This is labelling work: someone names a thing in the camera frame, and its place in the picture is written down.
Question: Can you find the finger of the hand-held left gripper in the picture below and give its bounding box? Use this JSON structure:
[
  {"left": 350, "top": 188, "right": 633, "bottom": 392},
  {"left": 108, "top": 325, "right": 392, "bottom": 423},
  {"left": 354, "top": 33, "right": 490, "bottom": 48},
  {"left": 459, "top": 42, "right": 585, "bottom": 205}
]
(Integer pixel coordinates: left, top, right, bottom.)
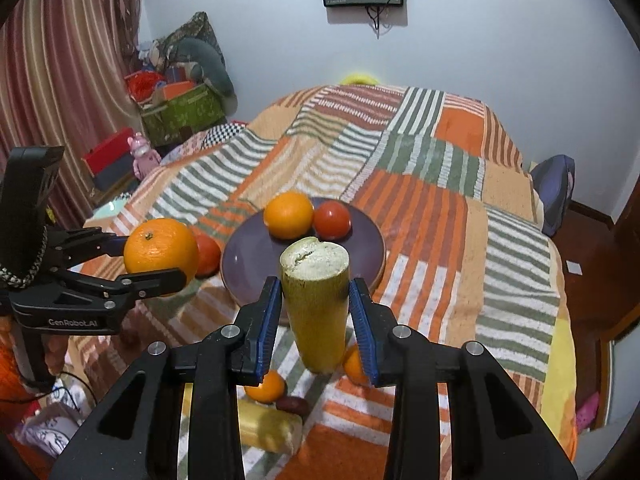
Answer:
[
  {"left": 62, "top": 267, "right": 188, "bottom": 311},
  {"left": 49, "top": 228, "right": 133, "bottom": 267}
]

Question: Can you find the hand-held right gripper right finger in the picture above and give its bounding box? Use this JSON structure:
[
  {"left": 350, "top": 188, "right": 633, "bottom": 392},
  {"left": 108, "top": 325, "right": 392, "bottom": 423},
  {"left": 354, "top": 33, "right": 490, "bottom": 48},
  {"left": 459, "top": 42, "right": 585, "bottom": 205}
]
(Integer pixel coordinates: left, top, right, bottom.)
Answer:
[{"left": 348, "top": 277, "right": 578, "bottom": 480}]

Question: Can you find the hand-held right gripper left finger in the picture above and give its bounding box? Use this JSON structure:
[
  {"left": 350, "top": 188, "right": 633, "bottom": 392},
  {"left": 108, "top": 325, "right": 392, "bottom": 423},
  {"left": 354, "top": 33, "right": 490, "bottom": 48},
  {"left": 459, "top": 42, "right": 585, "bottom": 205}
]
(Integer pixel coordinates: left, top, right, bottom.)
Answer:
[{"left": 49, "top": 276, "right": 283, "bottom": 480}]

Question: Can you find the large orange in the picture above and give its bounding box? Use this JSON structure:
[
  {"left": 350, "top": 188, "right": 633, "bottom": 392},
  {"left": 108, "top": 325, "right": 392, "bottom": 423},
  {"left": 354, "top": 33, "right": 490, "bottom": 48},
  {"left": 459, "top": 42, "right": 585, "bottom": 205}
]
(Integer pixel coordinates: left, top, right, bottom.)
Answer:
[{"left": 123, "top": 217, "right": 200, "bottom": 286}]

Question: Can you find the yellow corn cob piece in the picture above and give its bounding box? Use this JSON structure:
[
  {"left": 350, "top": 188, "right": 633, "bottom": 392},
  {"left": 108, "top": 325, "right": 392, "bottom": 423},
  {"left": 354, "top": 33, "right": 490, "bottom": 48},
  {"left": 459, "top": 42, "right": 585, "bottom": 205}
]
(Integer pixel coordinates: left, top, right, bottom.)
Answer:
[
  {"left": 237, "top": 399, "right": 304, "bottom": 455},
  {"left": 279, "top": 236, "right": 350, "bottom": 374}
]

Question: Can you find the purple plate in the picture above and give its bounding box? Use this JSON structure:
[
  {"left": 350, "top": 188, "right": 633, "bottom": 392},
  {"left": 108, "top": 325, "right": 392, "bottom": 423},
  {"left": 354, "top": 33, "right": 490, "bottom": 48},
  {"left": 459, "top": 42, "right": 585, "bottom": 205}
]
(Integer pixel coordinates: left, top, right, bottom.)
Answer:
[{"left": 220, "top": 204, "right": 387, "bottom": 307}]

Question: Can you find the small orange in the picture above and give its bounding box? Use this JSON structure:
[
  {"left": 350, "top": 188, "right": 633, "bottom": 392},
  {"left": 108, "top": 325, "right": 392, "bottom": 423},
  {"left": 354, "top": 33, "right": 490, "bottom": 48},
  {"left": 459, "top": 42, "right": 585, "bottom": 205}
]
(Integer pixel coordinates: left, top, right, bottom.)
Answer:
[
  {"left": 342, "top": 344, "right": 371, "bottom": 387},
  {"left": 244, "top": 370, "right": 287, "bottom": 405}
]

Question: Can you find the red tomato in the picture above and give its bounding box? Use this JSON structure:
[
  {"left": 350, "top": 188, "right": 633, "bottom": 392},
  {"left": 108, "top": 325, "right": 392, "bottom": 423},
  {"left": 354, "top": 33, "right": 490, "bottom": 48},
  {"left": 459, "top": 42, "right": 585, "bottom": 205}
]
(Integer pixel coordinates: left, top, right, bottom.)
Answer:
[
  {"left": 313, "top": 200, "right": 352, "bottom": 241},
  {"left": 191, "top": 234, "right": 222, "bottom": 279}
]

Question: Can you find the dark red jujube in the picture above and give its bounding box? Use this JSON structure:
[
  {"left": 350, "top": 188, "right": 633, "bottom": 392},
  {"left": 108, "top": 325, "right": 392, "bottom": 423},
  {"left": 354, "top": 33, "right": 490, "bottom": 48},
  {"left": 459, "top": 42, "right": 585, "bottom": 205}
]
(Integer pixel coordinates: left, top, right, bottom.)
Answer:
[{"left": 276, "top": 395, "right": 311, "bottom": 417}]

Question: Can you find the red box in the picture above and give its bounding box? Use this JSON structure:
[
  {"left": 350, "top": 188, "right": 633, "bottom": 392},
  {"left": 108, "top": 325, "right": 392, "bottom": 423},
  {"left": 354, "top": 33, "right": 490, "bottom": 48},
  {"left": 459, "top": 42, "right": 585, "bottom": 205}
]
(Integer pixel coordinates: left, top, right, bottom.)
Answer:
[{"left": 81, "top": 127, "right": 137, "bottom": 176}]

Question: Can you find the pink plush toy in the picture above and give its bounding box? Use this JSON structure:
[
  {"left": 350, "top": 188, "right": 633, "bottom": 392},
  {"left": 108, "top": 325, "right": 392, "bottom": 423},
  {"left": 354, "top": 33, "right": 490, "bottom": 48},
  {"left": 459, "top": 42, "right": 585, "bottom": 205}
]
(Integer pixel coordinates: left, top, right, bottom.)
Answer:
[{"left": 128, "top": 131, "right": 163, "bottom": 179}]

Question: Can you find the striped patchwork blanket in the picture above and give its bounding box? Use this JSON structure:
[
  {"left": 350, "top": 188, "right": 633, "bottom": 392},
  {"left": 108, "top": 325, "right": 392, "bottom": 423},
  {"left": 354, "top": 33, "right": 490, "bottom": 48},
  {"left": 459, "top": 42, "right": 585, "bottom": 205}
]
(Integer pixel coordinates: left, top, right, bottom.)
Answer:
[{"left": 64, "top": 83, "right": 578, "bottom": 480}]

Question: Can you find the striped pink curtain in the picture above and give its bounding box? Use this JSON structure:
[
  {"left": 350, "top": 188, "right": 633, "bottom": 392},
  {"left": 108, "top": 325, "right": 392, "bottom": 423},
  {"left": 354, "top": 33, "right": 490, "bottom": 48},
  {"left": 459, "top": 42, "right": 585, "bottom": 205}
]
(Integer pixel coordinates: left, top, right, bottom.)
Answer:
[{"left": 0, "top": 0, "right": 157, "bottom": 221}]

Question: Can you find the green patterned storage box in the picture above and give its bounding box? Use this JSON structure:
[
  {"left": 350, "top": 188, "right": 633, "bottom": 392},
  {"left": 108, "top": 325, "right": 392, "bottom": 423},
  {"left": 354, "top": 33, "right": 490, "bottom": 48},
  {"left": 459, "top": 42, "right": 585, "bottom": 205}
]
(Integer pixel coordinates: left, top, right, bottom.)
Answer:
[{"left": 140, "top": 83, "right": 228, "bottom": 147}]

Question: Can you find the white plastic bag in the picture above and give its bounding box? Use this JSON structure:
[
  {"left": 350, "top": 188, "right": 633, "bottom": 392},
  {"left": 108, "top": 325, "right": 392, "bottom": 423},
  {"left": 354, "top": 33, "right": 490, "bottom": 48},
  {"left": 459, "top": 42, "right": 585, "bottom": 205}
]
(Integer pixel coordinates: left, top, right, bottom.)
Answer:
[{"left": 14, "top": 402, "right": 85, "bottom": 458}]

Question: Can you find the checkered cloth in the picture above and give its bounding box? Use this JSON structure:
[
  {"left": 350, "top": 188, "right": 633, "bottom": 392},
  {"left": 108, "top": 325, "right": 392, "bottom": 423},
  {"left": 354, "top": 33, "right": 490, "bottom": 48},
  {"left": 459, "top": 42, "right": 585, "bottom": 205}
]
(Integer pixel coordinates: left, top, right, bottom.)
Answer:
[{"left": 202, "top": 121, "right": 249, "bottom": 148}]

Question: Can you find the grey plush cushion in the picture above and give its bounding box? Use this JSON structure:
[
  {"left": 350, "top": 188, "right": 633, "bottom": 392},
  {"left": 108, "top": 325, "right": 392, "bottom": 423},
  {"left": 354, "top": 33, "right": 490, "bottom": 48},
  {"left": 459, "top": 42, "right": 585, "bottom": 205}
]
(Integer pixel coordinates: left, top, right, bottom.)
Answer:
[{"left": 170, "top": 36, "right": 236, "bottom": 98}]

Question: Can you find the pink slipper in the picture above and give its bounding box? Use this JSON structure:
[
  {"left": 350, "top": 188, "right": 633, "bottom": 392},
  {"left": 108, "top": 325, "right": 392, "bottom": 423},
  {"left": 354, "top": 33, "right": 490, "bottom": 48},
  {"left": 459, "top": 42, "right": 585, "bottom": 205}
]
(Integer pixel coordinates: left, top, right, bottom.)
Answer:
[{"left": 576, "top": 391, "right": 601, "bottom": 433}]

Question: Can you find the blue backpack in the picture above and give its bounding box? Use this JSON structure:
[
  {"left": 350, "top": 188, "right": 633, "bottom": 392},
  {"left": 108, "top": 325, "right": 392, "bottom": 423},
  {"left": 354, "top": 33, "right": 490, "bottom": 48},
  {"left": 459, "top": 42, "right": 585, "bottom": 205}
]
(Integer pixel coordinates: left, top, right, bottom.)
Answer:
[{"left": 530, "top": 154, "right": 577, "bottom": 238}]

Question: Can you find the black monitor cable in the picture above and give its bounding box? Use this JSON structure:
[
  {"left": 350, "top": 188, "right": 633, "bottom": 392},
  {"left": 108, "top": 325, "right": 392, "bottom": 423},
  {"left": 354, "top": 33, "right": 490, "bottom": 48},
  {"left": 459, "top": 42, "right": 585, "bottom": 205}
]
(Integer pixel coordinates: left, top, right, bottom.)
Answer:
[{"left": 365, "top": 4, "right": 391, "bottom": 38}]

